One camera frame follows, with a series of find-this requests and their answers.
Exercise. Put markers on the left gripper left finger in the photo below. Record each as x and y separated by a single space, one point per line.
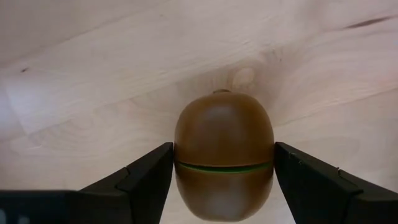
146 186

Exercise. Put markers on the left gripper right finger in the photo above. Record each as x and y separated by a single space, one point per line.
308 186

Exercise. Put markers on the brown toy kiwi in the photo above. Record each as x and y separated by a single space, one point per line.
224 140

